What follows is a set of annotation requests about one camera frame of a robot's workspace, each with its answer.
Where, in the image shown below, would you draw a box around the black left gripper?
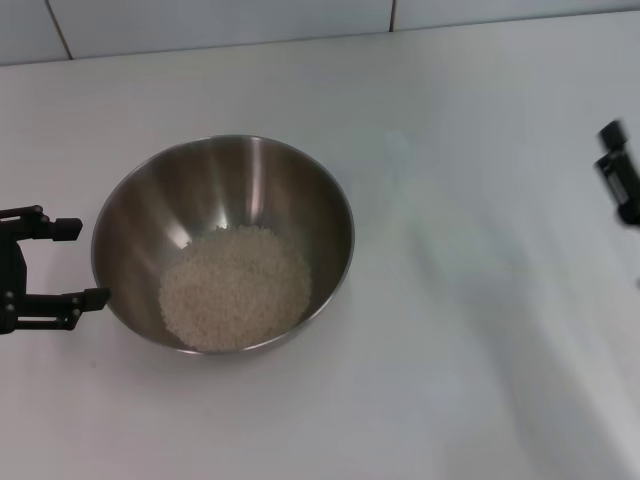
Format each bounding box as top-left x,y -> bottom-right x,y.
0,204 -> 112,337

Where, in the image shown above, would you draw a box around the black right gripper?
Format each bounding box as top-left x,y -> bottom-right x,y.
592,118 -> 640,227

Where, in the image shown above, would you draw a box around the white rice grains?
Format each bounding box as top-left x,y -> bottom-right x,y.
158,224 -> 314,352

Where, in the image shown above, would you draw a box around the stainless steel mixing bowl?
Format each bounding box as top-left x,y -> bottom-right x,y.
91,133 -> 356,356

